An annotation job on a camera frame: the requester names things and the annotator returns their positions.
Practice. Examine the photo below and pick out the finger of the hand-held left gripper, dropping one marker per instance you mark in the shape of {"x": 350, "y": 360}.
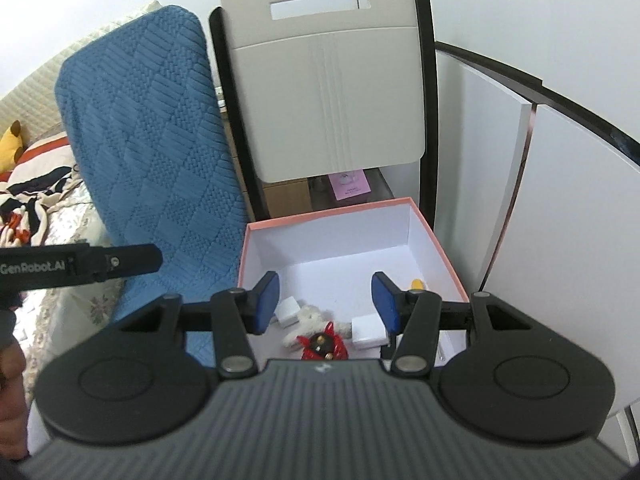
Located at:
{"x": 132, "y": 260}

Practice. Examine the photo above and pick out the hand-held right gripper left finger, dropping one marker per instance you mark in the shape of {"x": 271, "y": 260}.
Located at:
{"x": 267, "y": 305}

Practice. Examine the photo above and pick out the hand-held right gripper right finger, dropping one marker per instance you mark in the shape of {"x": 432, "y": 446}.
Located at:
{"x": 385, "y": 305}

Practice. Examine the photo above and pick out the small white cube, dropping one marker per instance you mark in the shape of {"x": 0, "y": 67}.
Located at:
{"x": 287, "y": 312}

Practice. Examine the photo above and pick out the small white box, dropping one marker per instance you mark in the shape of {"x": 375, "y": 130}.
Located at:
{"x": 367, "y": 332}

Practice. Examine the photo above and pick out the small yellow object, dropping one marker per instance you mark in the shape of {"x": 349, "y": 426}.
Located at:
{"x": 416, "y": 285}

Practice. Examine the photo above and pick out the white plush toy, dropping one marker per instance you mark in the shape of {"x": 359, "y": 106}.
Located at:
{"x": 312, "y": 317}

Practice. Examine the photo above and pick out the pink cardboard box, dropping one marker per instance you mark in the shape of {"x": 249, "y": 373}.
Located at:
{"x": 340, "y": 240}

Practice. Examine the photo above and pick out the person's left hand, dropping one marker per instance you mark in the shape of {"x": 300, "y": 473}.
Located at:
{"x": 11, "y": 425}

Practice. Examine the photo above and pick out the floral beige bedsheet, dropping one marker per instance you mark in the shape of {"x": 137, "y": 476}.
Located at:
{"x": 65, "y": 305}

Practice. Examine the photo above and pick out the striped printed blanket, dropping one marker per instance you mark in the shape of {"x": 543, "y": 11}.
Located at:
{"x": 35, "y": 180}

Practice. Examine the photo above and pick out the brown cardboard box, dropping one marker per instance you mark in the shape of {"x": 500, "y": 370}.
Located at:
{"x": 287, "y": 199}

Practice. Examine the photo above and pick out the yellow plush toy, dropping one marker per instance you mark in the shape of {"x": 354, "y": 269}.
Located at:
{"x": 9, "y": 147}

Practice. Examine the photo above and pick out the pink card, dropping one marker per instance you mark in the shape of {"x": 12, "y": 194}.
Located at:
{"x": 349, "y": 185}

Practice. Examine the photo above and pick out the blue quilted cushion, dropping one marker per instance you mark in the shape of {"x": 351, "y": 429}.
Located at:
{"x": 150, "y": 135}

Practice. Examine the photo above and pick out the beige quilted bedcover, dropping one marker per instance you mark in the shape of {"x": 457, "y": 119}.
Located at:
{"x": 45, "y": 85}

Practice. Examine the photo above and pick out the white cabinet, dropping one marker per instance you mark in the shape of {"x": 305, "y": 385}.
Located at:
{"x": 575, "y": 210}

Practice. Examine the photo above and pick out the grey chair backrest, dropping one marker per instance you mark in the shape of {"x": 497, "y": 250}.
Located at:
{"x": 325, "y": 85}

